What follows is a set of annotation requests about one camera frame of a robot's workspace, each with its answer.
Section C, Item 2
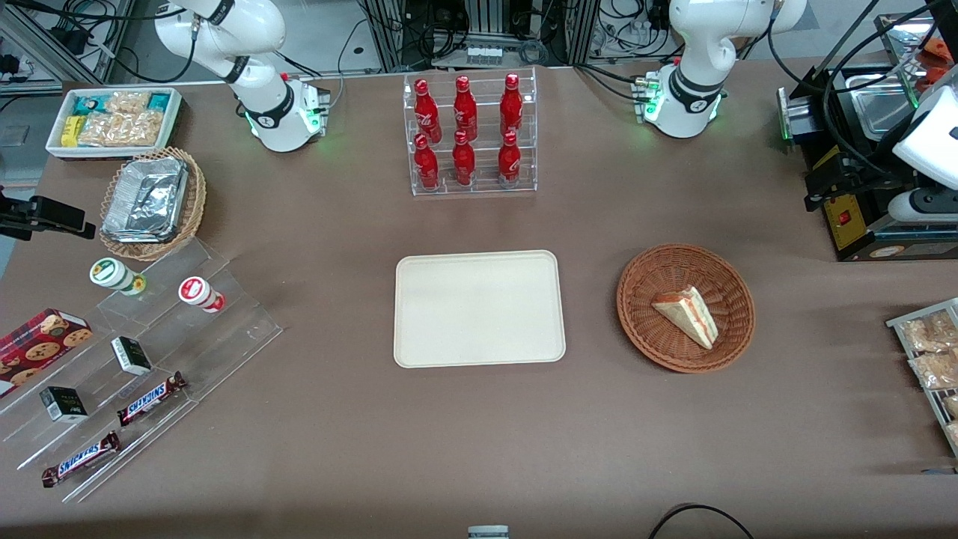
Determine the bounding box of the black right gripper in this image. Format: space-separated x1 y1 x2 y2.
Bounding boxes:
0 187 97 242

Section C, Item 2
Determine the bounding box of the clear cracker bag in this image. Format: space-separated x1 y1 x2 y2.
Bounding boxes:
105 91 151 115
79 111 166 147

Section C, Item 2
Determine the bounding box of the stack of foil trays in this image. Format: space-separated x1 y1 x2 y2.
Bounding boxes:
103 156 189 244

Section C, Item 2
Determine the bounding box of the triangle wrapped sandwich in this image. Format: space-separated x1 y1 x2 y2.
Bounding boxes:
651 286 720 350

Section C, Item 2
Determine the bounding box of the metal frame structure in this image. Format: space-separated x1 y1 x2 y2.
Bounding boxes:
0 0 137 95

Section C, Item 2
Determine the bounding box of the small black box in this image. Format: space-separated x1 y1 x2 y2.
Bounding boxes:
111 336 153 377
40 386 89 424

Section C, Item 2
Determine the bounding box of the aluminium equipment rack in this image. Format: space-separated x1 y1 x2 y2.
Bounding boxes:
359 0 601 70

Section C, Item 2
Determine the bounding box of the red cola bottle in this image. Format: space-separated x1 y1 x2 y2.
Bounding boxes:
500 73 524 136
452 130 477 186
414 79 443 144
414 133 441 190
454 75 479 142
498 131 522 186

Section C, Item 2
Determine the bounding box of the clear container with orange food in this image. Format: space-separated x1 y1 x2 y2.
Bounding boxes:
874 11 958 92

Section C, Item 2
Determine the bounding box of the green lid yogurt cup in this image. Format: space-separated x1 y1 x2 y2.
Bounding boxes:
90 258 147 296

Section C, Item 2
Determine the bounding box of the red tartan cookie box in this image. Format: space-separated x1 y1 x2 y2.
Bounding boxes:
0 308 94 398

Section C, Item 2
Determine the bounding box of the Snickers chocolate bar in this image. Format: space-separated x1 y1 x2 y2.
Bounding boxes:
41 432 122 489
117 372 188 427

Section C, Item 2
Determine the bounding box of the black floor cable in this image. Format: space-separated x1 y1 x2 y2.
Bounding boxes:
647 503 757 539

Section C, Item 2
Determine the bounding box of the beige plastic tray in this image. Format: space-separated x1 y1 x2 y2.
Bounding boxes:
394 250 567 369

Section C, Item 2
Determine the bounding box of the red lid yogurt cup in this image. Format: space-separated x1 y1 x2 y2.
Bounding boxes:
178 276 226 314

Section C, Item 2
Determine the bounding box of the black sealing machine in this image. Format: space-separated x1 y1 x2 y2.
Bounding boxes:
777 64 958 263

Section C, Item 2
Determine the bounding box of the clear acrylic bottle rack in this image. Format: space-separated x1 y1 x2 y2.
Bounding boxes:
403 67 538 197

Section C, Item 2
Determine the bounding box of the brown wicker basket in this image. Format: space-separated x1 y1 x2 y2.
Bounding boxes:
617 243 756 374

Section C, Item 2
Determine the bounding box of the light wicker basket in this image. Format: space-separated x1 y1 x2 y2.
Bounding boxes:
100 147 207 261

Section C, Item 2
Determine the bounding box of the white plastic snack bin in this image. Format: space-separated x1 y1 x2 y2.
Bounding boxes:
46 88 183 160

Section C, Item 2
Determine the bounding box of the clear acrylic stepped shelf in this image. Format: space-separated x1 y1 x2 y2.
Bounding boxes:
0 238 284 504

